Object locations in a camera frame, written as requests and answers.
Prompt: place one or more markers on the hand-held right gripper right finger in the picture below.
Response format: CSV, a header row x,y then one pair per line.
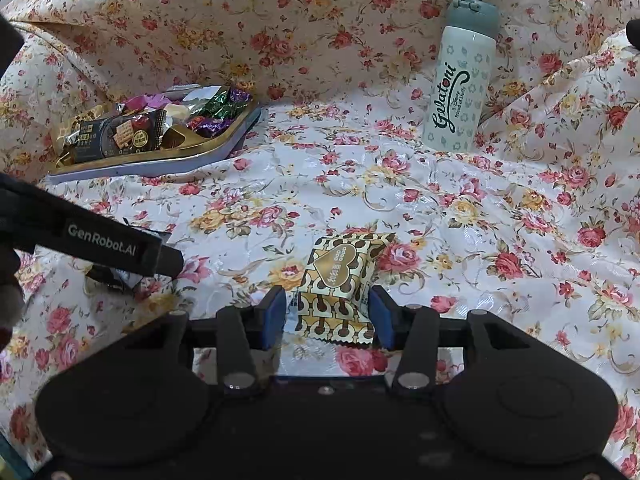
x,y
382,320

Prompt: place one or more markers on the gold heart-patterned snack packet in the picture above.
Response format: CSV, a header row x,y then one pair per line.
x,y
340,280

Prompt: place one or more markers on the black cracker packet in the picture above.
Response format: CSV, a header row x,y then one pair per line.
x,y
115,135

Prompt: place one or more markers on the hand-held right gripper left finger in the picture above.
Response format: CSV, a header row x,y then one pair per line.
x,y
272,317

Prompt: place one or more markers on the heap of assorted candies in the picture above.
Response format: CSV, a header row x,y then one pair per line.
x,y
215,105

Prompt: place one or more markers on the floral sofa cover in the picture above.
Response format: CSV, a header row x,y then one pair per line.
x,y
500,210

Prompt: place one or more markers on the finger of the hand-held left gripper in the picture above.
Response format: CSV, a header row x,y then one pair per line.
x,y
164,259

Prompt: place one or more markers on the small black snack packet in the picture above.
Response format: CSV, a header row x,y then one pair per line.
x,y
117,277

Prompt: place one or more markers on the purple gold-rimmed tray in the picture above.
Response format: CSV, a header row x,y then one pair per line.
x,y
150,167

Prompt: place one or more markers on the white green patterned bottle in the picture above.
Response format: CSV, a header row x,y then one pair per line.
x,y
457,85

